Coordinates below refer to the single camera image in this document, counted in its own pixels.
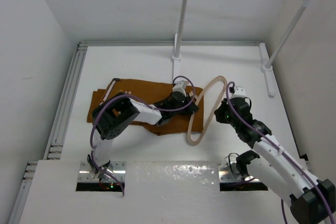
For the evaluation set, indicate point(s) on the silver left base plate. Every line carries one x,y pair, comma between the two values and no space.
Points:
89,181

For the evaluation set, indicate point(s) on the brown trousers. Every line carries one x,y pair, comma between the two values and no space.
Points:
148,91

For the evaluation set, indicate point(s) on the white clothes rack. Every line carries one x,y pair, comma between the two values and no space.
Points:
266,65

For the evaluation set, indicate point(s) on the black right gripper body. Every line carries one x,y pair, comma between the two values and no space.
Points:
222,115

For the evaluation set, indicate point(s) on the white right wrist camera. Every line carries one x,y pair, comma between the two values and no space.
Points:
237,91

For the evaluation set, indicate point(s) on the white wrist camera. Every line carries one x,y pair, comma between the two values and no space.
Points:
237,91
180,87

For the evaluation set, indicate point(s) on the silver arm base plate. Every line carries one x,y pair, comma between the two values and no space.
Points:
230,180

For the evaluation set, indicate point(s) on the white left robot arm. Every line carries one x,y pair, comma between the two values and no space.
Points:
112,117

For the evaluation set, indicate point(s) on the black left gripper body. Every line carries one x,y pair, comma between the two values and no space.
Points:
186,112

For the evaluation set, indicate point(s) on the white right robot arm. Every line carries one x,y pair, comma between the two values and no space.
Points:
310,199

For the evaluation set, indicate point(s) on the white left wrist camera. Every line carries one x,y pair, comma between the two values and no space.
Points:
180,87

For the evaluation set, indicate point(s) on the wooden clothes hanger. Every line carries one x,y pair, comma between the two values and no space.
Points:
217,79

